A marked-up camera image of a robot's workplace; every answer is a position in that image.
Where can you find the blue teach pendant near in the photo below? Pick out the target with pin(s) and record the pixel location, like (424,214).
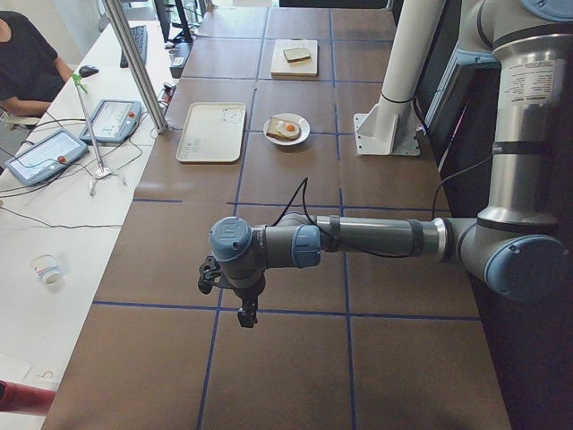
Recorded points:
(46,158)

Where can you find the cream bear tray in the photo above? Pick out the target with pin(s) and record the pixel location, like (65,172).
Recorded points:
(213,133)

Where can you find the black keyboard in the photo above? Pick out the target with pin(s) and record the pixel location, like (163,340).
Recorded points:
(140,39)

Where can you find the light wooden cutting board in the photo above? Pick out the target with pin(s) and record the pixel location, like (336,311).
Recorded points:
(280,68)

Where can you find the aluminium frame post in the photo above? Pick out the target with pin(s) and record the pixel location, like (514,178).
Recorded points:
(115,14)

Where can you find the thin metal stand rod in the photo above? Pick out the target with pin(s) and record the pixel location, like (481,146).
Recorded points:
(102,172)

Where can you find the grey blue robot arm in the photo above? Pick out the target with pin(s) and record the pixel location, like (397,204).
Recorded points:
(509,244)

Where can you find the white pillar with base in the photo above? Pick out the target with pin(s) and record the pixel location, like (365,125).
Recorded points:
(389,128)

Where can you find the blue teach pendant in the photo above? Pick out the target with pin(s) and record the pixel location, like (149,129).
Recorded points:
(115,120)
(46,158)

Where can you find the bread slice with brown crust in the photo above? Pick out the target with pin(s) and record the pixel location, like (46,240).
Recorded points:
(297,54)

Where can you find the blue teach pendant far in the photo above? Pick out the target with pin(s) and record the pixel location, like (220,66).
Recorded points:
(115,120)

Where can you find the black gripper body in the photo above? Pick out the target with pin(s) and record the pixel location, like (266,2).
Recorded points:
(247,296)

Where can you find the black monitor stand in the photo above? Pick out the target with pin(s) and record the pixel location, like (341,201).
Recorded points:
(179,20)

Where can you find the red object at edge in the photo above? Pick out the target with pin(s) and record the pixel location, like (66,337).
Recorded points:
(24,399)

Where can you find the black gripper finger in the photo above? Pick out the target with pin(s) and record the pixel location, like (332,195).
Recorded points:
(247,313)

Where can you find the fried egg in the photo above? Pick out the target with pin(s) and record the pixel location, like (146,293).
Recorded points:
(287,130)

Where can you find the paper cup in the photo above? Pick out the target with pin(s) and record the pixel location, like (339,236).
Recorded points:
(46,268)

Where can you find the black computer mouse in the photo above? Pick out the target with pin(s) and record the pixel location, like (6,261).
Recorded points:
(87,71)

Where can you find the seated person in black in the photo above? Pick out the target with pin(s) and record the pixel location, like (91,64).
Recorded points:
(32,73)

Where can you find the white round plate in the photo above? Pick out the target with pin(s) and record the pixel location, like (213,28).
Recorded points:
(302,122)

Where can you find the bottom bread slice on plate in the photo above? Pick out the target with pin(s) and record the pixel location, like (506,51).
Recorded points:
(271,133)

